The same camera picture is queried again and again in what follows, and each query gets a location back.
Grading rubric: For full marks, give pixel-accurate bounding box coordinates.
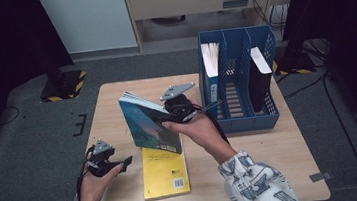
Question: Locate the blue spine book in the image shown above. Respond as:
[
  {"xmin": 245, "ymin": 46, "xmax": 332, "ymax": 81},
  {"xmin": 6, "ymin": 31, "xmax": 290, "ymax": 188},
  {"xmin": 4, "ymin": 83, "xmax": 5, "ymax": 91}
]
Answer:
[{"xmin": 199, "ymin": 41, "xmax": 227, "ymax": 103}]

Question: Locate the yellow book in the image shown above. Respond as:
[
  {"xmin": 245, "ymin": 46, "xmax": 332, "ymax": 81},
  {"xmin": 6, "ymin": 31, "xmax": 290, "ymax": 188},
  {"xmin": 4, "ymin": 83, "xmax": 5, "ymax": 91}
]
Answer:
[{"xmin": 138, "ymin": 142, "xmax": 193, "ymax": 201}]

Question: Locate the blue file rack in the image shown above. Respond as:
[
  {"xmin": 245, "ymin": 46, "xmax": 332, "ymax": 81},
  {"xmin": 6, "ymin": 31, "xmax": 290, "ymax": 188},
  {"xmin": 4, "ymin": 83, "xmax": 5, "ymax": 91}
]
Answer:
[{"xmin": 193, "ymin": 23, "xmax": 286, "ymax": 137}]

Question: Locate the person's right hand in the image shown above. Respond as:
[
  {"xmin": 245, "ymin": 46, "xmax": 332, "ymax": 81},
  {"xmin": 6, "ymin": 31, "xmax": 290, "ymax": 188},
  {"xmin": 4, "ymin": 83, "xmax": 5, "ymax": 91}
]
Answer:
[{"xmin": 160, "ymin": 100, "xmax": 230, "ymax": 158}]

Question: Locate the black book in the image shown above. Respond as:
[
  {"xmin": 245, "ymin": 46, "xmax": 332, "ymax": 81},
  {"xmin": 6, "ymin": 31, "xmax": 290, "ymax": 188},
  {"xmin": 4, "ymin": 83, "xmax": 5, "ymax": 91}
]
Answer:
[{"xmin": 244, "ymin": 45, "xmax": 277, "ymax": 114}]

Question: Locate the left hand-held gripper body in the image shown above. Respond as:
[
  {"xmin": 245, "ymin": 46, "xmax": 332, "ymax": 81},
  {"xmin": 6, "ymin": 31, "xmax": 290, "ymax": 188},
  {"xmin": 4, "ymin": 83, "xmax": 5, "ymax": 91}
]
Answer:
[{"xmin": 83, "ymin": 136, "xmax": 122, "ymax": 178}]

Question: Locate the striped black stand base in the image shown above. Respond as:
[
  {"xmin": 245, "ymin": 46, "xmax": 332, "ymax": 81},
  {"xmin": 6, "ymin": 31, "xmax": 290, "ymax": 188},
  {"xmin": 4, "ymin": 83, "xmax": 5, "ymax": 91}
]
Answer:
[
  {"xmin": 36, "ymin": 68, "xmax": 90, "ymax": 104},
  {"xmin": 270, "ymin": 37, "xmax": 318, "ymax": 77}
]

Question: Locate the blue cover book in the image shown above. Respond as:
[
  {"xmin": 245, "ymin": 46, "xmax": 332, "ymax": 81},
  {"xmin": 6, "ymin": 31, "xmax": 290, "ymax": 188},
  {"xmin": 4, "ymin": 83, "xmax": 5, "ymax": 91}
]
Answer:
[{"xmin": 117, "ymin": 86, "xmax": 185, "ymax": 161}]

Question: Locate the white cabinet panel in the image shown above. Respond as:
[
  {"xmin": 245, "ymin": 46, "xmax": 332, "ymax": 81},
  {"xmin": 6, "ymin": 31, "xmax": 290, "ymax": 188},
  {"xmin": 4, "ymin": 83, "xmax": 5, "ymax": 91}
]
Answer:
[{"xmin": 37, "ymin": 0, "xmax": 139, "ymax": 57}]

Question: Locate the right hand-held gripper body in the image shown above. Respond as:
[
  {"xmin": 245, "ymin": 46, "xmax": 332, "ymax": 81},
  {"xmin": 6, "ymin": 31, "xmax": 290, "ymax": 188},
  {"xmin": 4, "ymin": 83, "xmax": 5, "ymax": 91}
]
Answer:
[{"xmin": 158, "ymin": 80, "xmax": 202, "ymax": 126}]

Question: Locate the thin black floor cable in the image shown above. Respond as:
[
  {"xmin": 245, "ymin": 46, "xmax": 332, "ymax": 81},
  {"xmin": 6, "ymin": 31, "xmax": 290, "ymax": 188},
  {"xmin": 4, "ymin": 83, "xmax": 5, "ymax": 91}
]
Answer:
[{"xmin": 0, "ymin": 105, "xmax": 22, "ymax": 128}]

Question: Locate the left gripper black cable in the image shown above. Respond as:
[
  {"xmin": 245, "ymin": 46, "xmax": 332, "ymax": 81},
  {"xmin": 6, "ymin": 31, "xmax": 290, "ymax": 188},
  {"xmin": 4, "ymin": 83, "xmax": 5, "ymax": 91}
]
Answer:
[{"xmin": 72, "ymin": 149, "xmax": 98, "ymax": 201}]

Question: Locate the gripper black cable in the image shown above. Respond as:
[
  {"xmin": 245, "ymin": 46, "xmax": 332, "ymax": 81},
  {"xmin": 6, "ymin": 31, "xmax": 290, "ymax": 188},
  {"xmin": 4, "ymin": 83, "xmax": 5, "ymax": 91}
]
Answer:
[
  {"xmin": 196, "ymin": 99, "xmax": 231, "ymax": 148},
  {"xmin": 72, "ymin": 149, "xmax": 98, "ymax": 201}
]

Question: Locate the long black floor cable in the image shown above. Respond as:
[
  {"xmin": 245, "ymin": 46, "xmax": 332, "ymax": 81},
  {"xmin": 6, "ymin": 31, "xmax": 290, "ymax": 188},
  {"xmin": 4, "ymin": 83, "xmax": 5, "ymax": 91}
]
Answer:
[{"xmin": 323, "ymin": 71, "xmax": 357, "ymax": 201}]

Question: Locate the person's left hand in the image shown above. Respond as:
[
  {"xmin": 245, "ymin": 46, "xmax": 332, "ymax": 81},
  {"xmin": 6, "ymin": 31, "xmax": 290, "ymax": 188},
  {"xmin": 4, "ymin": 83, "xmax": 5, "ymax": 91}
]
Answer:
[{"xmin": 77, "ymin": 163, "xmax": 128, "ymax": 201}]

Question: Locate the hanging cable bundle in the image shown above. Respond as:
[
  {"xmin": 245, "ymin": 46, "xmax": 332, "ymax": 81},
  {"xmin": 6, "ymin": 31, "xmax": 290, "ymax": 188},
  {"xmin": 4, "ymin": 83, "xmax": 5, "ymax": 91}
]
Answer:
[{"xmin": 249, "ymin": 0, "xmax": 291, "ymax": 35}]

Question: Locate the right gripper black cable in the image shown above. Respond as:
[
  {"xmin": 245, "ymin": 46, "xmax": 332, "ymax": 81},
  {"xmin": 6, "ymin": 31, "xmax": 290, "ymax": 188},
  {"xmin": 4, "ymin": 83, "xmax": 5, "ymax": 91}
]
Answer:
[{"xmin": 196, "ymin": 99, "xmax": 231, "ymax": 148}]

